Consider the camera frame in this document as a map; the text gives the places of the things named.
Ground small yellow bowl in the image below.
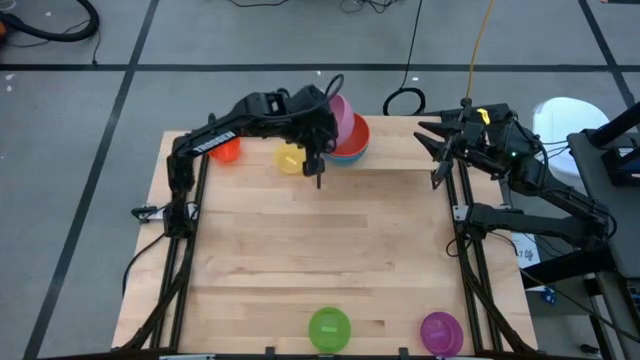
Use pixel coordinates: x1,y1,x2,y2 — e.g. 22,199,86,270
273,142,307,176

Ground small purple bowl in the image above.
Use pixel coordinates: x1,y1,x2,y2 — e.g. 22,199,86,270
419,311,465,357

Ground yellow cable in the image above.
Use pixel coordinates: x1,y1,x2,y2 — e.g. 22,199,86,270
464,0,497,101

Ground black cable bundle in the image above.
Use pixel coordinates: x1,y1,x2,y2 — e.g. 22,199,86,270
339,0,401,15

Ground large blue bowl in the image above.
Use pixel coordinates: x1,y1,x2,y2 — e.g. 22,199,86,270
323,147,370,168

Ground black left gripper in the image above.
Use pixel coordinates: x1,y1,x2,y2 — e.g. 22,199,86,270
284,85,339,177

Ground white plastic chair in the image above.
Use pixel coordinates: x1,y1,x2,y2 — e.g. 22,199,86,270
532,97,611,169

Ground black box on side table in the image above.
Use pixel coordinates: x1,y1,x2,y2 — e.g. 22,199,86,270
602,147,640,187

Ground thick black hose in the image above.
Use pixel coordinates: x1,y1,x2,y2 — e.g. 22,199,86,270
0,0,101,44

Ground wooden shelf with black legs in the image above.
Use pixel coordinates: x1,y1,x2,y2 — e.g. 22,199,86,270
315,114,456,191

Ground white paper sheet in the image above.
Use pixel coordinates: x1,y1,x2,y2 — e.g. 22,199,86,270
512,239,542,292

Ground large red bowl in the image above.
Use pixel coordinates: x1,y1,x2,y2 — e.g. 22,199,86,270
329,113,372,159

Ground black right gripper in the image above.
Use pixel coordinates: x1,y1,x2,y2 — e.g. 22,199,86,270
413,103,516,169

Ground black coiled floor cable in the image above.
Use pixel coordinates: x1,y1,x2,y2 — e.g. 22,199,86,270
382,0,426,117

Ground black aluminium table frame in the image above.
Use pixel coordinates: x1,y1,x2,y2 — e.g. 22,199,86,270
119,113,539,360

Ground large pink bowl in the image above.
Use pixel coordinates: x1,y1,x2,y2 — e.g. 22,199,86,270
327,93,357,150

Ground grey side table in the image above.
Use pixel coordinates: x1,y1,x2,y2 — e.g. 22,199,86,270
567,102,640,360

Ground small green bowl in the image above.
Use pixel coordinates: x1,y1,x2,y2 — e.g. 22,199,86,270
307,306,352,354

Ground small orange bowl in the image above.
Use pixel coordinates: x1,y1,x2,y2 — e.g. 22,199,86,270
208,135,242,164

